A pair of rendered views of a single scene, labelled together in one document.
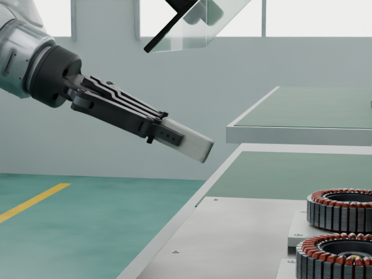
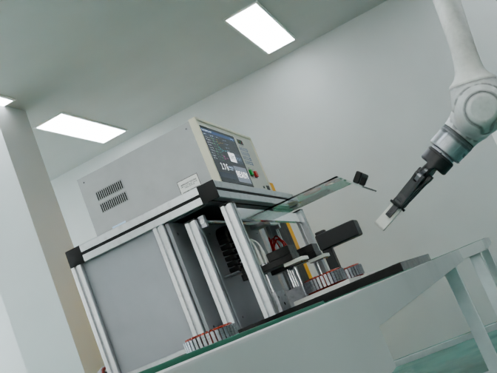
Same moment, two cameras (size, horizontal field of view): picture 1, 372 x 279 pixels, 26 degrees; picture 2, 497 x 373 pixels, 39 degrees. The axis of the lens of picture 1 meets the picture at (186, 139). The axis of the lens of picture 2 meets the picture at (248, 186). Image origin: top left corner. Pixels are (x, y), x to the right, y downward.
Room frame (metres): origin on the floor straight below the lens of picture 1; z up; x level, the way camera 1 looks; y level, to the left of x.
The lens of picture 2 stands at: (2.79, -0.11, 0.75)
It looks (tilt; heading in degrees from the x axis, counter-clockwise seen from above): 11 degrees up; 186
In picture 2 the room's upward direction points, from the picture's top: 23 degrees counter-clockwise
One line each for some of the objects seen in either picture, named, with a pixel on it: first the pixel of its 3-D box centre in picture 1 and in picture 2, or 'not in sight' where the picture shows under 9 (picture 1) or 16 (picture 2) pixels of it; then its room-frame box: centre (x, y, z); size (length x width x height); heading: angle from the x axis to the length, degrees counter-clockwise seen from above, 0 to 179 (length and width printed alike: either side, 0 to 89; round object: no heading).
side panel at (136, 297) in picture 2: not in sight; (140, 308); (1.11, -0.64, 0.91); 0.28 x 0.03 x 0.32; 79
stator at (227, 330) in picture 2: not in sight; (211, 340); (1.37, -0.44, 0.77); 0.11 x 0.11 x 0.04
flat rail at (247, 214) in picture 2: not in sight; (270, 216); (0.85, -0.28, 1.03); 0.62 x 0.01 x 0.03; 169
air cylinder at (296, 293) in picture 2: not in sight; (299, 295); (0.72, -0.30, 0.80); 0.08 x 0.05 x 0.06; 169
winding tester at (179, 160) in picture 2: not in sight; (181, 187); (0.79, -0.50, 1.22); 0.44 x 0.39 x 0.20; 169
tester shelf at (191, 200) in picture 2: not in sight; (195, 226); (0.80, -0.50, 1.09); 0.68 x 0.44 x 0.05; 169
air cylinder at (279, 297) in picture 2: not in sight; (275, 303); (0.96, -0.35, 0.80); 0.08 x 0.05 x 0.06; 169
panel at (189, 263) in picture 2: not in sight; (237, 273); (0.82, -0.43, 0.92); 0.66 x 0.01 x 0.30; 169
